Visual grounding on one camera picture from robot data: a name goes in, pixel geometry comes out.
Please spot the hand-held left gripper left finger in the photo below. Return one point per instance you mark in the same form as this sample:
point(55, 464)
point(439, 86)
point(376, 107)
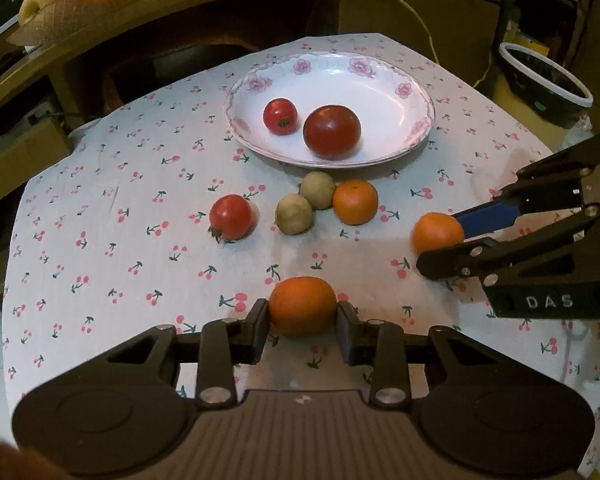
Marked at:
point(257, 322)

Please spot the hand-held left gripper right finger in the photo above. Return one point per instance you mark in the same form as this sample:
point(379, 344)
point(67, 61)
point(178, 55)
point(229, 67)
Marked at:
point(348, 329)

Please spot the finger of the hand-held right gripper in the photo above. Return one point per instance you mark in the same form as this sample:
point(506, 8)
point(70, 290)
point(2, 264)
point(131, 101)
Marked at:
point(485, 217)
point(450, 262)

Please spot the orange tangerine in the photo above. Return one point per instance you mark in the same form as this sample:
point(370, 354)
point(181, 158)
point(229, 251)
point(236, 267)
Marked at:
point(435, 232)
point(302, 305)
point(355, 202)

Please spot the red tomato with stem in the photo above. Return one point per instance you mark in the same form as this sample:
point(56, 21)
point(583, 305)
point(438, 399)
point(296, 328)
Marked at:
point(232, 217)

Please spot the brown kiwi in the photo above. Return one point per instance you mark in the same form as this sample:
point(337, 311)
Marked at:
point(294, 214)
point(317, 189)

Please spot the white floral plate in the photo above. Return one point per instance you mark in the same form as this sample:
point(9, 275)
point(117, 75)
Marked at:
point(380, 105)

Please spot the cherry print tablecloth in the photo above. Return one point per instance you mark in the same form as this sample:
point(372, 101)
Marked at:
point(130, 260)

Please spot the yellow trash bin black bag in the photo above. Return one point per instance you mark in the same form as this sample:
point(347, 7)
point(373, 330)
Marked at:
point(545, 85)

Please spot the large dark red tomato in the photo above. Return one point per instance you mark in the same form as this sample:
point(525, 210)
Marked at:
point(332, 132)

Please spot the small red tomato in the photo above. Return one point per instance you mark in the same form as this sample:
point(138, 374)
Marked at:
point(280, 115)

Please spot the glass dish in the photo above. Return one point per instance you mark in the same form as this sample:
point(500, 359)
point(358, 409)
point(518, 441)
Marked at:
point(70, 15)

